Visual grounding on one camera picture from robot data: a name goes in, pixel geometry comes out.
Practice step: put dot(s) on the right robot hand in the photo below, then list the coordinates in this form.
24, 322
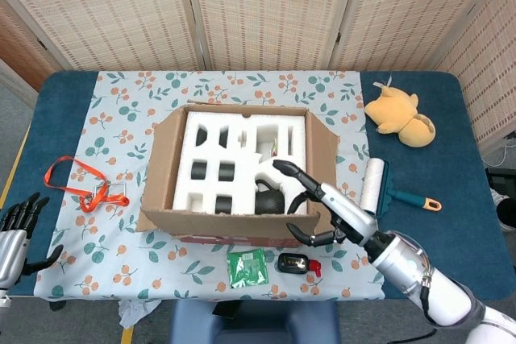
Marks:
346, 215

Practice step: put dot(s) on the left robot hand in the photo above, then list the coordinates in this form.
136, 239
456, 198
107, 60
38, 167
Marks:
12, 247

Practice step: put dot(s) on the red cardboard shipping box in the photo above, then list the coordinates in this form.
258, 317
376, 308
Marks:
225, 225

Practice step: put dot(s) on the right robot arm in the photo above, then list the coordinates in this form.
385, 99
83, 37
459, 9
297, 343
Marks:
407, 263

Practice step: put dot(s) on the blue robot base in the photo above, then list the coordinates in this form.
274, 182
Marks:
250, 328

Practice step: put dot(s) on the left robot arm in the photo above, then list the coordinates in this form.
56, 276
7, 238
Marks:
4, 299

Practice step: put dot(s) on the white foam insert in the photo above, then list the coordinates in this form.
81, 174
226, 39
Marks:
242, 158

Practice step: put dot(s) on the black ink bottle red cap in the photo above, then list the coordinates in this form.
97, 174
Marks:
292, 263

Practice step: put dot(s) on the black teapot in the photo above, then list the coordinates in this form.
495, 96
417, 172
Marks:
270, 201

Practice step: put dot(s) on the yellow plush toy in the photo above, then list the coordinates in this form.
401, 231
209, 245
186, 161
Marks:
403, 118

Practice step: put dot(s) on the green foil sachet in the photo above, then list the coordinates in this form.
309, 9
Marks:
246, 269

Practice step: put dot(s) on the clear badge holder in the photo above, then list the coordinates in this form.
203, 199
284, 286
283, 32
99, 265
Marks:
115, 187

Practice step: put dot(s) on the black tea cup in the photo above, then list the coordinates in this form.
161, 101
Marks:
223, 137
227, 171
223, 205
201, 136
199, 171

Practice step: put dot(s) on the crumpled white paper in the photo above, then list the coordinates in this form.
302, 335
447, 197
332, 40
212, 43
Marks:
135, 313

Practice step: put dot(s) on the black item beside table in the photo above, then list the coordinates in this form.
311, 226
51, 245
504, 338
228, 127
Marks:
504, 183

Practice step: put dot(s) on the floral print tablecloth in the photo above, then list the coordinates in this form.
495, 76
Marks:
121, 118

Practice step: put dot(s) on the woven folding screen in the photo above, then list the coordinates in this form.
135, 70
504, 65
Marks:
262, 9

